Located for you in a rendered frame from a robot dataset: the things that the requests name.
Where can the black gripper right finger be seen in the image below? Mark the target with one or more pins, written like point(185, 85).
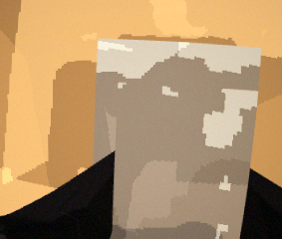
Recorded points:
point(263, 209)

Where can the tan wooden panel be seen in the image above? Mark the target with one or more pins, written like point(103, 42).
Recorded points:
point(48, 78)

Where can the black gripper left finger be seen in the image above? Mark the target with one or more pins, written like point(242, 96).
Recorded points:
point(80, 209)

